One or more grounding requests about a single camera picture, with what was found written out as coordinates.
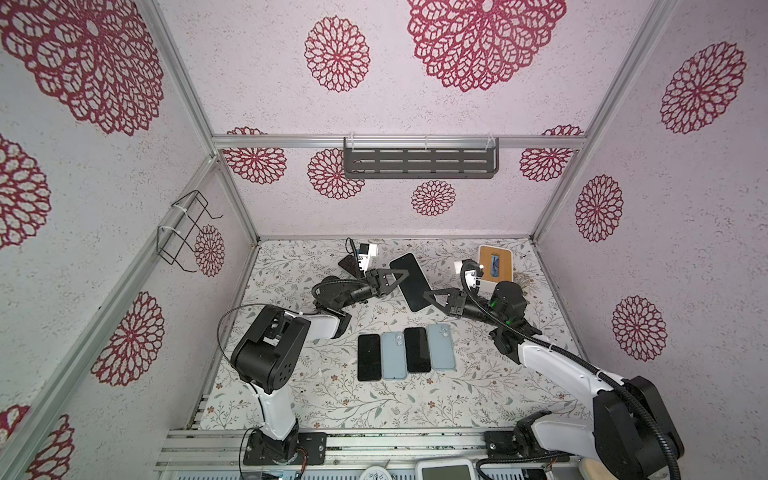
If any blue phone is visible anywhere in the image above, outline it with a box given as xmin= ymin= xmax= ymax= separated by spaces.
xmin=404 ymin=327 xmax=431 ymax=373

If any black corrugated cable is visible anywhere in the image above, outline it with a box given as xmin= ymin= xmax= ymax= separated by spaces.
xmin=215 ymin=277 xmax=367 ymax=480
xmin=458 ymin=259 xmax=682 ymax=480

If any black phone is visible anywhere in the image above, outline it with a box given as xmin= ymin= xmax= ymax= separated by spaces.
xmin=338 ymin=254 xmax=362 ymax=279
xmin=389 ymin=253 xmax=431 ymax=312

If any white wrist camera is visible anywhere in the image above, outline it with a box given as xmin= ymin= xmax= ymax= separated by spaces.
xmin=454 ymin=259 xmax=483 ymax=294
xmin=345 ymin=238 xmax=378 ymax=278

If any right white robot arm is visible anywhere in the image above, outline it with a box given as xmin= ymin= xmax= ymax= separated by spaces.
xmin=423 ymin=281 xmax=684 ymax=479

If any right black corrugated cable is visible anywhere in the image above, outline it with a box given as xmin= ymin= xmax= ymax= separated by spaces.
xmin=458 ymin=259 xmax=682 ymax=480

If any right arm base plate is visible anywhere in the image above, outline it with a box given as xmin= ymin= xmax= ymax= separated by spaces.
xmin=483 ymin=429 xmax=570 ymax=463

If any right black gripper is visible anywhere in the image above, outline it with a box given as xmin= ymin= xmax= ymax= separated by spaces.
xmin=425 ymin=291 xmax=505 ymax=333

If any white display device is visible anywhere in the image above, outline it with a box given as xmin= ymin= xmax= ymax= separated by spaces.
xmin=415 ymin=457 xmax=477 ymax=480

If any grey wall shelf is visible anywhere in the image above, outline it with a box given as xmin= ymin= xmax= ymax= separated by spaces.
xmin=342 ymin=137 xmax=500 ymax=180

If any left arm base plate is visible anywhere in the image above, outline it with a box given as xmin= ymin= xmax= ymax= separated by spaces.
xmin=242 ymin=431 xmax=328 ymax=466

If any white round timer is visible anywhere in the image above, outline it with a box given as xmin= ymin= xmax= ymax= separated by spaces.
xmin=359 ymin=465 xmax=393 ymax=480

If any beige sponge block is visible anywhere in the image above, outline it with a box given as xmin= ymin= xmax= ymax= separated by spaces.
xmin=578 ymin=458 xmax=617 ymax=480

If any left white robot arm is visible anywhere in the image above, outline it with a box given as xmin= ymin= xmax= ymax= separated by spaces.
xmin=228 ymin=269 xmax=410 ymax=465

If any white wooden-top tissue box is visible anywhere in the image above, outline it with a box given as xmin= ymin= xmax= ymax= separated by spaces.
xmin=477 ymin=245 xmax=514 ymax=298

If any black wire wall rack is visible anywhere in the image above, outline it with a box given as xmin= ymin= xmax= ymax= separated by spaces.
xmin=155 ymin=190 xmax=226 ymax=278

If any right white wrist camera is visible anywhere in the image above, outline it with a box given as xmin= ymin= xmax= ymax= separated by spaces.
xmin=454 ymin=259 xmax=483 ymax=294

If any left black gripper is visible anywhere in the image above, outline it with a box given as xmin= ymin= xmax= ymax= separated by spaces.
xmin=340 ymin=269 xmax=409 ymax=310

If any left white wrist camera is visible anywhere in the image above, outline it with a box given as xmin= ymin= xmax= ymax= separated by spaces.
xmin=345 ymin=238 xmax=378 ymax=278

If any left black corrugated cable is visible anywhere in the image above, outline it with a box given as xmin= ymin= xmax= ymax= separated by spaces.
xmin=215 ymin=277 xmax=367 ymax=480

